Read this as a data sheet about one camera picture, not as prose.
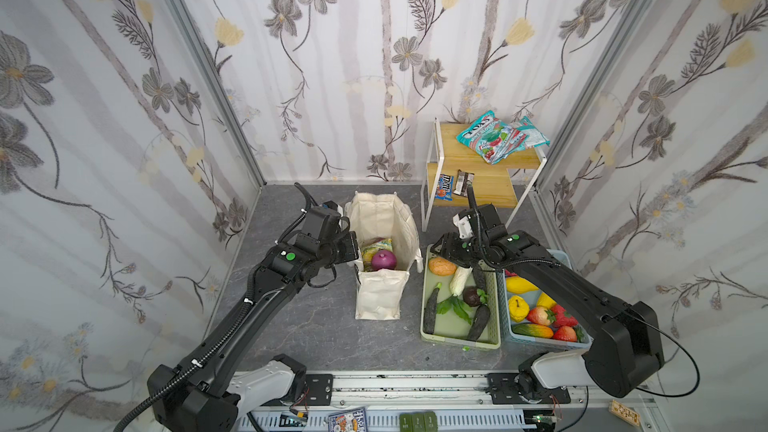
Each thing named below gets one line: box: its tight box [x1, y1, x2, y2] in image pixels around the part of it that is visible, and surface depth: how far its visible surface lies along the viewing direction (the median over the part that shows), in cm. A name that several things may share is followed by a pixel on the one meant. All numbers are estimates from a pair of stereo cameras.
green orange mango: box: [512, 323, 554, 339], surface depth 81 cm
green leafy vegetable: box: [436, 295, 473, 325], surface depth 88 cm
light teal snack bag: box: [516, 115, 551, 147], surface depth 83 cm
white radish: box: [450, 266, 473, 297], surface depth 91 cm
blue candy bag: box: [434, 174, 454, 201], surface depth 97 cm
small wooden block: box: [608, 399, 641, 427], surface depth 72 cm
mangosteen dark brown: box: [463, 286, 481, 307], surface depth 87 cm
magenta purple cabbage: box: [371, 249, 397, 270], surface depth 85 cm
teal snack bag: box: [456, 110, 529, 165], surface depth 83 cm
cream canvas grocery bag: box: [344, 191, 424, 320], surface depth 85 cm
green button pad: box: [399, 411, 439, 432], surface depth 69 cm
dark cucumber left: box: [423, 282, 443, 335], surface depth 86 cm
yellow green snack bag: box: [361, 238, 393, 270], surface depth 92 cm
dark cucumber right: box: [467, 304, 491, 341], surface depth 83 cm
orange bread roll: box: [428, 257, 457, 276], surface depth 94 cm
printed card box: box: [327, 407, 368, 432], surface depth 70 cm
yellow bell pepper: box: [508, 295, 530, 323], surface depth 84 cm
